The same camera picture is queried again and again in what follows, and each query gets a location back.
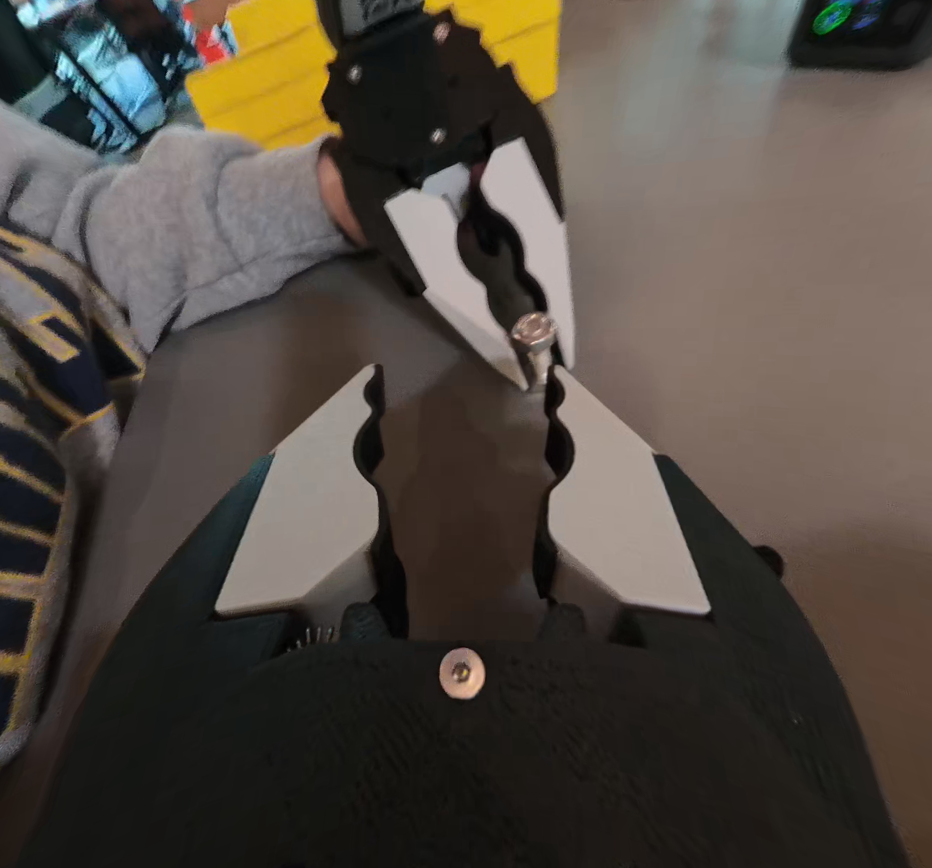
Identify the silver hex bolt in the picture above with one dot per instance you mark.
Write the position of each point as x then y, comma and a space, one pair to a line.
534, 335

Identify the person's left hand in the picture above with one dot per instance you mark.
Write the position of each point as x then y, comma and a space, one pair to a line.
340, 194

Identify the person's striped sweater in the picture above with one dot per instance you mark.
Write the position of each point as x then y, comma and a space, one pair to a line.
44, 409

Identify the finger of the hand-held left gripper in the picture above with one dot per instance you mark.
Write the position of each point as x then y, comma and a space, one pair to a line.
539, 227
437, 256

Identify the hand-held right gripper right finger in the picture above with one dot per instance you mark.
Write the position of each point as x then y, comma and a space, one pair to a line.
619, 518

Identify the black box with lit display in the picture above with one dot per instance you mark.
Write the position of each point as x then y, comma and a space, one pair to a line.
859, 16

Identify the cluttered storage shelf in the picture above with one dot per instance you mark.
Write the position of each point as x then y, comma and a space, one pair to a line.
109, 81

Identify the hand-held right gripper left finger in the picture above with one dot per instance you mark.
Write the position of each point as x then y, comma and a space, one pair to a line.
313, 518

